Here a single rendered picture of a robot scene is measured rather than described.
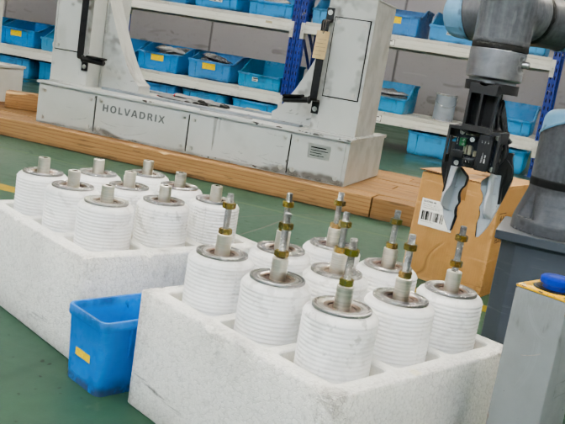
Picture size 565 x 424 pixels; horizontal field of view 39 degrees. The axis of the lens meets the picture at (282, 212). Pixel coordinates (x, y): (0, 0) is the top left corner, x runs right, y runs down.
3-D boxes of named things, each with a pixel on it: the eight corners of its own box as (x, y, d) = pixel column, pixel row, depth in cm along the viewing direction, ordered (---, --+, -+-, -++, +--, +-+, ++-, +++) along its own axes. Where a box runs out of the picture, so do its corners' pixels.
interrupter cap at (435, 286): (460, 286, 120) (461, 281, 120) (486, 303, 113) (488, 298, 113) (414, 283, 118) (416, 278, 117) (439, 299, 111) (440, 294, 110)
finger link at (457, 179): (421, 226, 111) (444, 164, 109) (433, 221, 116) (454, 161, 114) (442, 235, 110) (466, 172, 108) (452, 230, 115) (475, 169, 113)
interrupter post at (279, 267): (265, 280, 106) (269, 257, 106) (272, 277, 109) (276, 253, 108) (282, 285, 105) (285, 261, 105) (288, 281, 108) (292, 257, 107)
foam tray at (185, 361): (307, 363, 147) (323, 269, 144) (488, 460, 120) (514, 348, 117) (126, 402, 120) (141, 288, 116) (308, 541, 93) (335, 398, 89)
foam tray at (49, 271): (143, 273, 185) (153, 198, 181) (251, 333, 157) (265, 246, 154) (-24, 288, 158) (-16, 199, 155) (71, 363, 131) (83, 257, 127)
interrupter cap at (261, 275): (240, 279, 105) (240, 274, 105) (262, 268, 112) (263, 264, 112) (293, 294, 102) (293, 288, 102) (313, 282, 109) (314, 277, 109)
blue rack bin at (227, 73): (211, 77, 664) (214, 51, 660) (253, 85, 652) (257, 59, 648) (183, 76, 618) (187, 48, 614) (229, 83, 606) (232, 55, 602)
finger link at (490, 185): (467, 241, 109) (472, 173, 107) (477, 235, 114) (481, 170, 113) (491, 243, 107) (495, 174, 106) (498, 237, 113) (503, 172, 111)
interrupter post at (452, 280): (453, 290, 117) (457, 268, 116) (462, 295, 115) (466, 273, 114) (439, 289, 116) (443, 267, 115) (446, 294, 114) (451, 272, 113)
